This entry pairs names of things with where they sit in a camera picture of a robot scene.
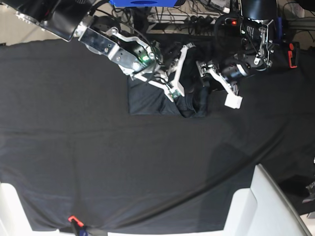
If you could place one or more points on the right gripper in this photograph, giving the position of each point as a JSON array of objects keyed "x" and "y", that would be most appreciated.
[{"x": 136, "y": 56}]

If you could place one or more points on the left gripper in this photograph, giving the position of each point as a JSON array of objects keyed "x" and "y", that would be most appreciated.
[{"x": 257, "y": 47}]

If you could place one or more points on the dark grey T-shirt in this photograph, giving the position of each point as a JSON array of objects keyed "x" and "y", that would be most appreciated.
[{"x": 146, "y": 99}]

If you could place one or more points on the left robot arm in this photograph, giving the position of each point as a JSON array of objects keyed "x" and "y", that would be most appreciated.
[{"x": 252, "y": 9}]

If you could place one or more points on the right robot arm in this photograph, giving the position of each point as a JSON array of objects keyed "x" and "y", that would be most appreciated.
[{"x": 62, "y": 17}]

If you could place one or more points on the white power strip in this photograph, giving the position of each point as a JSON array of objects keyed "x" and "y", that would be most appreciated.
[{"x": 182, "y": 18}]

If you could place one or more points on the blue plastic box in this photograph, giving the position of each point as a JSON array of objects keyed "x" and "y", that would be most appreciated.
[{"x": 143, "y": 3}]

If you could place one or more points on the red and black clamp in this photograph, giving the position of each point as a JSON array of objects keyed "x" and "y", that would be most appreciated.
[{"x": 293, "y": 54}]

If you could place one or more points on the black table cloth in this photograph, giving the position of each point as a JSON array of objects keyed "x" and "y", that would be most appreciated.
[{"x": 69, "y": 145}]

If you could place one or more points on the red clamp at front edge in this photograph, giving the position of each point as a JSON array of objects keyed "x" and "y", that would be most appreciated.
[{"x": 76, "y": 221}]

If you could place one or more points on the blue clamp post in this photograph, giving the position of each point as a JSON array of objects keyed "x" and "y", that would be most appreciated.
[{"x": 279, "y": 28}]

